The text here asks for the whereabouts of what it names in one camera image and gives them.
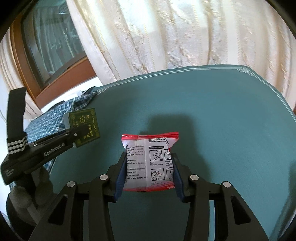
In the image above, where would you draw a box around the dark green gold box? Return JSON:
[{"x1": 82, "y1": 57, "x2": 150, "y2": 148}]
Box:
[{"x1": 63, "y1": 108, "x2": 100, "y2": 148}]

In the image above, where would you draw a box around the red white sachet packet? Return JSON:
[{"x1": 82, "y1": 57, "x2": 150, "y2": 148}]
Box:
[{"x1": 121, "y1": 132, "x2": 179, "y2": 192}]

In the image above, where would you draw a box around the gloved left hand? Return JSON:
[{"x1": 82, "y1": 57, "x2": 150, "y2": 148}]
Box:
[{"x1": 6, "y1": 167, "x2": 57, "y2": 229}]

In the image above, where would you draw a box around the blue plaid shirt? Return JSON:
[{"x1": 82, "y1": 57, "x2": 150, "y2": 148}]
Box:
[{"x1": 24, "y1": 86, "x2": 99, "y2": 172}]

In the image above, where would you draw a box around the green table mat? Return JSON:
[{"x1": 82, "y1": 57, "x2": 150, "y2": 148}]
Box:
[{"x1": 50, "y1": 66, "x2": 295, "y2": 240}]

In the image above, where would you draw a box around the wooden framed window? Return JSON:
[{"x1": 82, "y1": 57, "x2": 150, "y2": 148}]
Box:
[{"x1": 10, "y1": 1, "x2": 96, "y2": 108}]

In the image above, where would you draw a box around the cream embroidered curtain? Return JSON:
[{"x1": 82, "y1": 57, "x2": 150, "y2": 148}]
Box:
[{"x1": 1, "y1": 1, "x2": 295, "y2": 120}]

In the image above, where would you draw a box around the black striped wrist strap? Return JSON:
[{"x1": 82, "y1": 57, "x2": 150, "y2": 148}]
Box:
[{"x1": 5, "y1": 87, "x2": 30, "y2": 159}]

